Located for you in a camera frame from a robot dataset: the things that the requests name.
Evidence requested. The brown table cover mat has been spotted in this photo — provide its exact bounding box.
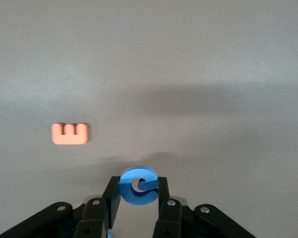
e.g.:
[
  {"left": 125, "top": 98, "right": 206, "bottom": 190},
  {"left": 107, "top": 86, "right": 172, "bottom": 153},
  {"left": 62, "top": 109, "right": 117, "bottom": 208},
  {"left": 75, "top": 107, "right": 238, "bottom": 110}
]
[{"left": 0, "top": 0, "right": 298, "bottom": 238}]

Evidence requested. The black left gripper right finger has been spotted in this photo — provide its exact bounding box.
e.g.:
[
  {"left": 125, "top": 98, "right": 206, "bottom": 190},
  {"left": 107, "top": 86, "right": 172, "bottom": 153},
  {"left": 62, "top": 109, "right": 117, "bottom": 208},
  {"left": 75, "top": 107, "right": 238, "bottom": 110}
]
[{"left": 152, "top": 177, "right": 258, "bottom": 238}]

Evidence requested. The orange foam letter E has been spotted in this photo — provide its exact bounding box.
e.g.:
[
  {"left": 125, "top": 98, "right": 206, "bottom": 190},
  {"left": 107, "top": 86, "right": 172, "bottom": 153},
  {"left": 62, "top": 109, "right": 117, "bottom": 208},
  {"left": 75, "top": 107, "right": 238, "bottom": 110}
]
[{"left": 51, "top": 122, "right": 90, "bottom": 145}]

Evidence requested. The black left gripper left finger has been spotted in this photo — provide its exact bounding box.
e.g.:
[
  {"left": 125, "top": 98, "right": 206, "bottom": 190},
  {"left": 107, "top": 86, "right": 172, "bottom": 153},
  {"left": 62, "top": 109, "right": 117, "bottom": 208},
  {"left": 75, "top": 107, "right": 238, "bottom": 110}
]
[{"left": 0, "top": 176, "right": 122, "bottom": 238}]

